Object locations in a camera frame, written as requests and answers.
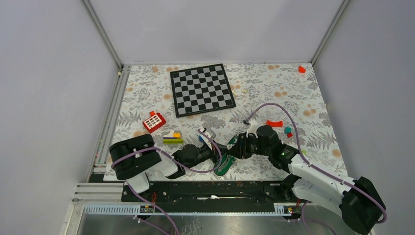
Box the stacked colourful toy bricks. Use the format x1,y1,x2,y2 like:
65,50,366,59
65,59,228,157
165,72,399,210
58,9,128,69
162,130,184,144

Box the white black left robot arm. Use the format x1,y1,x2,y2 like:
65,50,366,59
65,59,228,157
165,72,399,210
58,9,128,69
109,134,228,201

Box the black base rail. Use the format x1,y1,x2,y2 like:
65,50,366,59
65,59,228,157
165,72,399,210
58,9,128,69
89,175,314,214

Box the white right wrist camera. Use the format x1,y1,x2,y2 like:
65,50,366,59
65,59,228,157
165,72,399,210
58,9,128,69
246,119,260,138

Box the teal cube block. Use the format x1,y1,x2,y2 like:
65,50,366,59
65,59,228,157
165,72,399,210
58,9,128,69
284,126,292,134

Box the small wooden piece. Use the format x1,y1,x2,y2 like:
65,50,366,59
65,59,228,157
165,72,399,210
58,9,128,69
231,89,248,96

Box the green canvas sneaker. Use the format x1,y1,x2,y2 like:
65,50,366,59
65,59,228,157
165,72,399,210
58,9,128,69
213,132,245,177

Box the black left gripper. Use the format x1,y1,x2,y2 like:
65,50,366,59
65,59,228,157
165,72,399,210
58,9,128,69
185,141,230,169

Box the black grey chessboard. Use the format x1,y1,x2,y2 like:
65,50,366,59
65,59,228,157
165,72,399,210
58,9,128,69
170,64,236,118

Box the red wedge block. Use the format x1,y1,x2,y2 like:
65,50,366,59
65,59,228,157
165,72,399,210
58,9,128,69
298,66,306,73

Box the red arch block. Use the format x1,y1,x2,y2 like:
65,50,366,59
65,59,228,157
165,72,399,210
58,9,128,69
266,120,283,128

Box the red toy brick window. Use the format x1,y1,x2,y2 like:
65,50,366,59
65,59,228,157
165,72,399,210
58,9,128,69
142,111,166,134

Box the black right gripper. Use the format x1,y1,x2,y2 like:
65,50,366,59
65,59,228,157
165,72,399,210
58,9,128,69
227,132,271,159

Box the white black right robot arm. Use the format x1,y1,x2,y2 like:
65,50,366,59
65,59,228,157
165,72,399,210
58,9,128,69
228,125,387,235

